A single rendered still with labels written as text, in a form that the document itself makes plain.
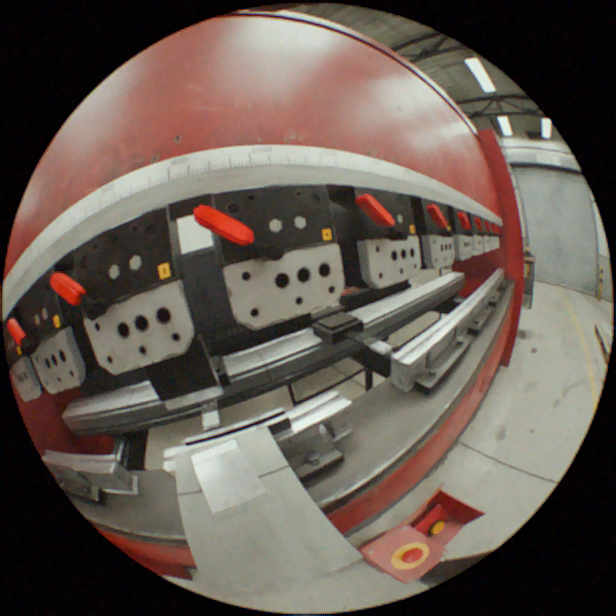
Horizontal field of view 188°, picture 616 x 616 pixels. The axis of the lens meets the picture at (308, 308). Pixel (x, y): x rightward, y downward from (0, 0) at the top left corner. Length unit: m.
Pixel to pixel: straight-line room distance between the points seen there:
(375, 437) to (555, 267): 7.48
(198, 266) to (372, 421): 0.72
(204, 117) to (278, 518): 0.49
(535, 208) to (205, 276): 7.70
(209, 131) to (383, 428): 0.60
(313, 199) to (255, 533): 0.42
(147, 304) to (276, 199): 0.19
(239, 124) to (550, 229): 7.57
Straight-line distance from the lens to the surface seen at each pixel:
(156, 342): 0.25
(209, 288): 0.78
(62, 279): 0.27
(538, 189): 7.72
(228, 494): 0.30
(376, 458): 0.44
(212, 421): 0.40
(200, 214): 0.20
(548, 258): 7.58
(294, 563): 0.26
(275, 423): 0.36
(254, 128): 0.30
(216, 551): 0.29
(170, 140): 0.29
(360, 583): 1.28
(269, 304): 0.24
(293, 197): 0.26
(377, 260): 0.33
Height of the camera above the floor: 1.25
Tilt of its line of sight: 16 degrees down
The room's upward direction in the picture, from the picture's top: 10 degrees counter-clockwise
